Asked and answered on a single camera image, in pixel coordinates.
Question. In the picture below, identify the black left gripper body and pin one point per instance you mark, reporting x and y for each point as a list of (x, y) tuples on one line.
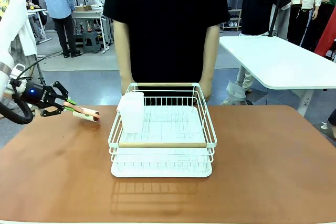
[(39, 95)]

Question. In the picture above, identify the left gripper green black finger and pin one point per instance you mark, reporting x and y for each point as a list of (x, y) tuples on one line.
[(52, 112), (64, 90)]

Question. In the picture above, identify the pink cylindrical tube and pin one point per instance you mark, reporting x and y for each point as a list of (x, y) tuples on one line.
[(88, 116)]

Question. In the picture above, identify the person's right forearm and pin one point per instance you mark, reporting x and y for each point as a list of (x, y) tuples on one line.
[(123, 51)]

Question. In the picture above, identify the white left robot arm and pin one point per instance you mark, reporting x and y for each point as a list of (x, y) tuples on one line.
[(4, 56)]

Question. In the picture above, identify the person's left forearm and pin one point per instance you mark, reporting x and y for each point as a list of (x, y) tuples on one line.
[(210, 51)]

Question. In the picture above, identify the person's right hand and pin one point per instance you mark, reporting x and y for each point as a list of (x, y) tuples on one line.
[(126, 87)]

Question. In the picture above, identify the person's left hand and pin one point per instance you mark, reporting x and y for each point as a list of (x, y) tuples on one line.
[(206, 90)]

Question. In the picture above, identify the grey step stool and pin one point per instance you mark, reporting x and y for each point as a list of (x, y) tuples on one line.
[(91, 41)]

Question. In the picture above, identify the translucent white cutlery holder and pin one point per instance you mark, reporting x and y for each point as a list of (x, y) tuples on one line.
[(132, 113)]

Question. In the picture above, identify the white desk with box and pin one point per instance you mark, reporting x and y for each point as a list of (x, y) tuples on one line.
[(89, 14)]

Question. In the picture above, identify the small white desk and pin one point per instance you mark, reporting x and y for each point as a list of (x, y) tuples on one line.
[(36, 11)]

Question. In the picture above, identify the cardboard box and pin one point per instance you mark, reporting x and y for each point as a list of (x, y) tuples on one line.
[(82, 8)]

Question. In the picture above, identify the white coat over yellow shirt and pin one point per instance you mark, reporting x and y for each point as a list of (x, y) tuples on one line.
[(23, 11)]

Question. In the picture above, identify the person's black T-shirt torso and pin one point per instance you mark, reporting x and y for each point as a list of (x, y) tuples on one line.
[(165, 24)]

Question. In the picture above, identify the white drain tray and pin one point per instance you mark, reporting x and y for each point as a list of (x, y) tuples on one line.
[(162, 172)]

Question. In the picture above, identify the white plastic bag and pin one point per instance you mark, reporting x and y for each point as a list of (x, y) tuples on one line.
[(236, 93)]

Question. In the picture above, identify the wooden shoe rack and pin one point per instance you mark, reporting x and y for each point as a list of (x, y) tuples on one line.
[(232, 20)]

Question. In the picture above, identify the white table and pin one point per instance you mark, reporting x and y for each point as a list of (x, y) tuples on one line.
[(275, 61)]

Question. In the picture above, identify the black pole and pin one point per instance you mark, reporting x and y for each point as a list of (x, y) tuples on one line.
[(275, 9)]

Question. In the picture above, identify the red garment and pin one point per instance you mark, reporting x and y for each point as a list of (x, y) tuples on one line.
[(326, 37)]

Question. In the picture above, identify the leg with white shoe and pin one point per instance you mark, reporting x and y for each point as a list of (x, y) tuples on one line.
[(331, 121)]

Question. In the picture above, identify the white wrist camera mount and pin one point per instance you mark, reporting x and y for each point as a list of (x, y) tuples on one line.
[(18, 69)]

